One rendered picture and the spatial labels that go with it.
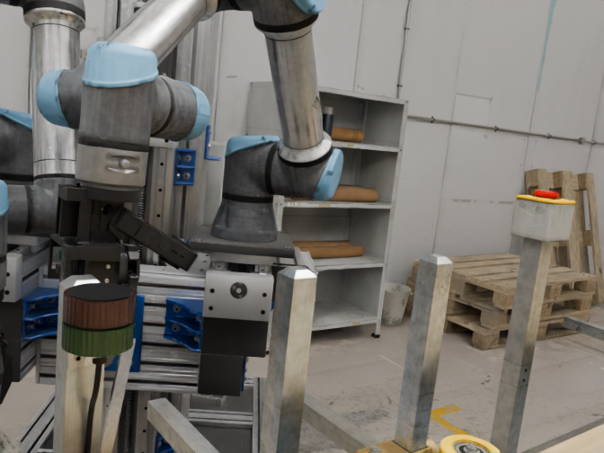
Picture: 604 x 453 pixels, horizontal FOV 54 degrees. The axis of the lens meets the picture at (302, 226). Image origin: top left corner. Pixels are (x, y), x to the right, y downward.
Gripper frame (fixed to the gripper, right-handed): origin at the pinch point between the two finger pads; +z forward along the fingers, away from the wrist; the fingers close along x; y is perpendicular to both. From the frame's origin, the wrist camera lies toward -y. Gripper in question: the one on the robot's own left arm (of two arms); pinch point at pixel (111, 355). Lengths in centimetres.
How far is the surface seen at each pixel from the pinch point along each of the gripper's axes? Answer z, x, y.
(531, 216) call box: -21, 10, -65
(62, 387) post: -2.0, 11.7, 8.8
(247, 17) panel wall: -99, -246, -152
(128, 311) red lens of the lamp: -11.2, 18.2, 5.7
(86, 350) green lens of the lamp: -8.1, 18.2, 9.0
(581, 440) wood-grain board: 8, 29, -58
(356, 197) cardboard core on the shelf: -4, -202, -218
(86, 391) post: -1.8, 12.7, 6.8
